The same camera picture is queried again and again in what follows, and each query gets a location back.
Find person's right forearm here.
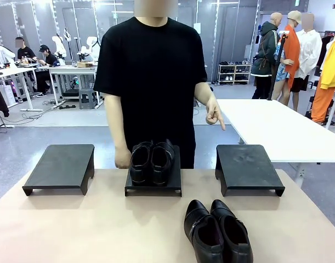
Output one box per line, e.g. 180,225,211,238
104,90,129,151

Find person's right hand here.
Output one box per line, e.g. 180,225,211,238
114,147,133,169

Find mannequin in yellow hoodie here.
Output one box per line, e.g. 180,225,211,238
310,32,335,124

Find person's left hand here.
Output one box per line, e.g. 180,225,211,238
205,97,226,132

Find seated person black t-shirt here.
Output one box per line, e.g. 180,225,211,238
15,36,38,94

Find black smooth leather shoe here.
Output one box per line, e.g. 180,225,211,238
210,199,254,263
183,199,225,263

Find large white table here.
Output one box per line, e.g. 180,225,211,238
215,98,335,190

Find grey plastic step stool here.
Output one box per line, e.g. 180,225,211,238
79,88,98,111

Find mannequin with orange shawl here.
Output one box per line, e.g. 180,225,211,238
271,10,303,106

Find person's left forearm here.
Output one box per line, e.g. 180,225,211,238
194,81,216,104

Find seated person with black cap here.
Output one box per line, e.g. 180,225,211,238
35,44,60,97

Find black low shoe stand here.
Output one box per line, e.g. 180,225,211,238
124,145,183,198
214,144,286,197
21,144,95,197

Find person's torso black t-shirt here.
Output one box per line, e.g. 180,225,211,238
93,15,209,170

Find black tripod pole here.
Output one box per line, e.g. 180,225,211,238
266,31,291,101

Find figure in white shirt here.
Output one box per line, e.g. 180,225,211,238
289,13,323,112

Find black textured buckle shoe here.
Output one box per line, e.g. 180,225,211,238
150,139,176,187
129,141,155,185

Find mannequin in dark green jacket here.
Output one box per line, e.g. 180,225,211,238
250,12,285,100

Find white shoe rack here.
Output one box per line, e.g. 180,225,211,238
218,62,252,85

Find white desk with cardboard box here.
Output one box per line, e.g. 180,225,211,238
47,65,101,106

